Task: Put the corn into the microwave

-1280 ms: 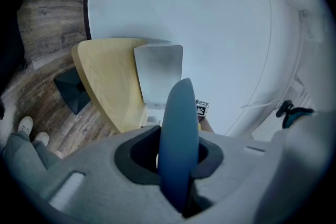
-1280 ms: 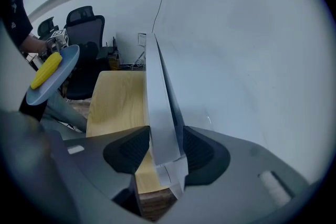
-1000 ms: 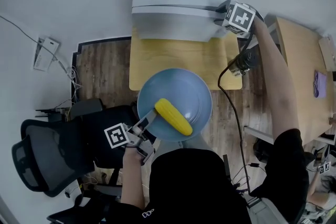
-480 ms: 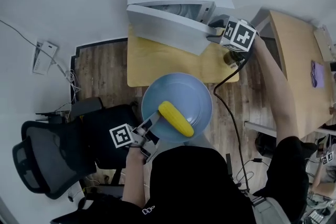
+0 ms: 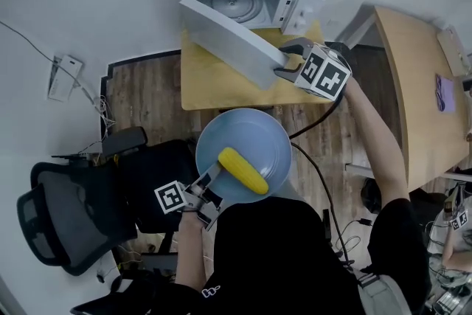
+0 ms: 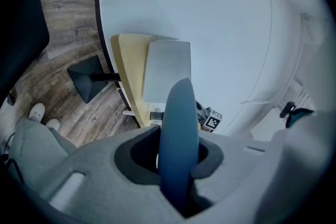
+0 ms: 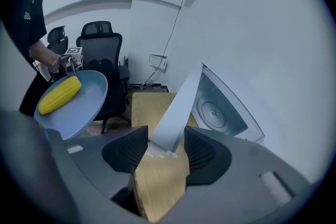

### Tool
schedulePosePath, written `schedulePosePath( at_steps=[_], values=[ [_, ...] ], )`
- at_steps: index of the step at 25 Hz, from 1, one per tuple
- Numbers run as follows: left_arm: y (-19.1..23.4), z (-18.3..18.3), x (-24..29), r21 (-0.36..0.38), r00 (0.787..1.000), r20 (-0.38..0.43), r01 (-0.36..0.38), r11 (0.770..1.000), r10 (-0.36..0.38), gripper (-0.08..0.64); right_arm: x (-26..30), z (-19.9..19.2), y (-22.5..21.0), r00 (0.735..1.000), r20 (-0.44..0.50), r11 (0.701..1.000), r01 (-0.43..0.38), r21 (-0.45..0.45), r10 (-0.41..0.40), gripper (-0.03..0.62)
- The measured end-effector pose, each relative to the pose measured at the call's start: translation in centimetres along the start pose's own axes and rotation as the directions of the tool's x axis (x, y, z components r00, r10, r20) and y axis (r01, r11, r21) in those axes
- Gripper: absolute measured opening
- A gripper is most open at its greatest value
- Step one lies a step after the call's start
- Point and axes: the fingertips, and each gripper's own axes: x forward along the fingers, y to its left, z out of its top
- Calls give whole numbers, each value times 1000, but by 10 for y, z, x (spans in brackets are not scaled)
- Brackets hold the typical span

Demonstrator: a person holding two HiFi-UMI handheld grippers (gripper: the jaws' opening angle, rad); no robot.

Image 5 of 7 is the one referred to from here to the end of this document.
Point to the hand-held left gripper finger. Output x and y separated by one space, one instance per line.
210 175

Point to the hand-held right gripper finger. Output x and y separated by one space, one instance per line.
300 42
289 74

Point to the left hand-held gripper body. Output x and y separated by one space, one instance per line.
169 197

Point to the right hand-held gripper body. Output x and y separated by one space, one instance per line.
324 73

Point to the yellow corn cob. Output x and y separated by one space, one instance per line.
243 169

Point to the blue plate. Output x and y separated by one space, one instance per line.
243 133

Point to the person's right forearm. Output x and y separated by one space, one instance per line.
376 144

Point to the person's left forearm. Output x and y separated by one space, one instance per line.
190 251

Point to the small wooden table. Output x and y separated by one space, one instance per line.
221 85

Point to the large wooden desk white legs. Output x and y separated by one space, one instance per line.
416 85

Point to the black mesh office chair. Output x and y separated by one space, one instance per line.
73 217
129 298

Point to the black router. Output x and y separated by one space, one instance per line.
77 157

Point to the person's black shirt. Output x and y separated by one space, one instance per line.
280 262

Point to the purple garment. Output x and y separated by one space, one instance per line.
446 94

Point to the black bag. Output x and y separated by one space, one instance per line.
370 195

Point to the gray sling bag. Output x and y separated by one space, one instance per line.
380 295

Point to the white wall box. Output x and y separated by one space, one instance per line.
64 79

